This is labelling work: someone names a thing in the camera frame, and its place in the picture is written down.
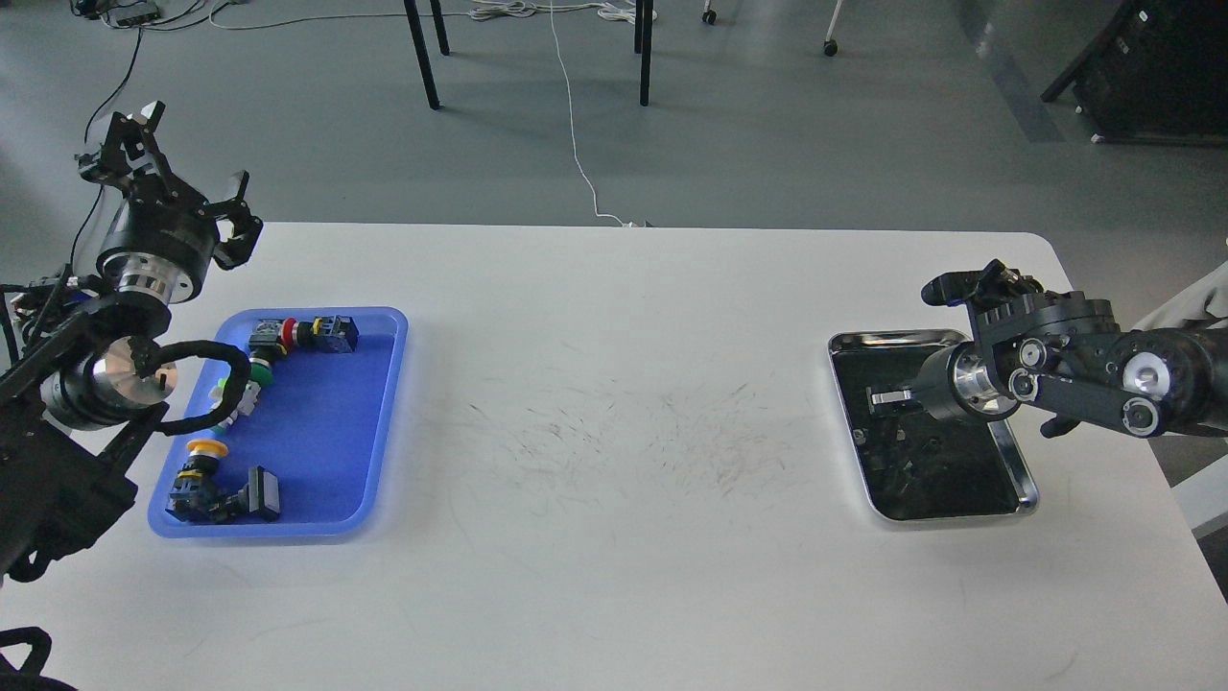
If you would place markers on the black square button switch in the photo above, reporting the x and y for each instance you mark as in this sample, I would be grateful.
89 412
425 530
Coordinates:
260 496

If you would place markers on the blue plastic tray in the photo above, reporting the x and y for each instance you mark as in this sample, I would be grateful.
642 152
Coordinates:
321 427

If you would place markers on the green push button switch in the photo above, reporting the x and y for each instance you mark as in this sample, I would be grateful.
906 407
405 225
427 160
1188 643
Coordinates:
260 368

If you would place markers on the black table leg left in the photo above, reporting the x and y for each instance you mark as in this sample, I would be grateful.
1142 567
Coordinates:
419 42

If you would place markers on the black table leg right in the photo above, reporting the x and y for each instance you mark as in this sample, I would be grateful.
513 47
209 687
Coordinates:
645 11

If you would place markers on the red push button switch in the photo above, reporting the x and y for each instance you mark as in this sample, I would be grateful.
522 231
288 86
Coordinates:
276 338

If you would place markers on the black power strip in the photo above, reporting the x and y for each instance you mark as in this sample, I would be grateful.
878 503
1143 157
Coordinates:
133 14

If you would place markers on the black table leg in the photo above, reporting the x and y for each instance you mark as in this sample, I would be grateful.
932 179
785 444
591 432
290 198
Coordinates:
419 42
645 11

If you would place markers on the silver metal tray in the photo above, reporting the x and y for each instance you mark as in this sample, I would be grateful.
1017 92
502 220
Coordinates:
916 470

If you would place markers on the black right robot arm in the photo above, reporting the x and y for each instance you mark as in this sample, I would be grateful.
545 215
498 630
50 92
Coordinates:
1065 354

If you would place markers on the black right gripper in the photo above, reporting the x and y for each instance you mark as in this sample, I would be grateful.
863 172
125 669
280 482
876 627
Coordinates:
933 388

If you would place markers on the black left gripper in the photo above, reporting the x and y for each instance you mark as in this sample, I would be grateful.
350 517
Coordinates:
163 242

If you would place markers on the yellow push button switch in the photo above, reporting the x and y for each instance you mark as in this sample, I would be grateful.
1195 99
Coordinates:
194 496

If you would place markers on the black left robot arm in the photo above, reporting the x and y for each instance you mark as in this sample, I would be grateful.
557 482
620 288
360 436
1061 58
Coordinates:
92 384

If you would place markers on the white chair leg caster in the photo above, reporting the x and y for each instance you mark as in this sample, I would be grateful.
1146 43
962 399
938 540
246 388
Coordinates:
830 42

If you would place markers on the black cabinet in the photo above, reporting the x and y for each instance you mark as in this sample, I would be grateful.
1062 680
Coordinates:
1155 74

